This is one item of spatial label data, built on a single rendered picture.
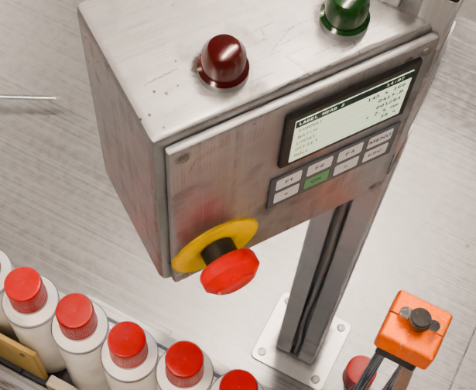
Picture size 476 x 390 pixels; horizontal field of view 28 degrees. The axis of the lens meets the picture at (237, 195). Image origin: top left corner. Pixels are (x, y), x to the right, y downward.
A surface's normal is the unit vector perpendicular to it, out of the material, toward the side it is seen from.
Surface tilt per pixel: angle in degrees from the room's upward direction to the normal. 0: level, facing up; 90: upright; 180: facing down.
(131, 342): 3
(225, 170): 90
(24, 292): 2
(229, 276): 51
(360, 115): 90
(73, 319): 2
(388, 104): 90
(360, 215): 90
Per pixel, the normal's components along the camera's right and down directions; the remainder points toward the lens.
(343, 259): -0.46, 0.80
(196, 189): 0.46, 0.81
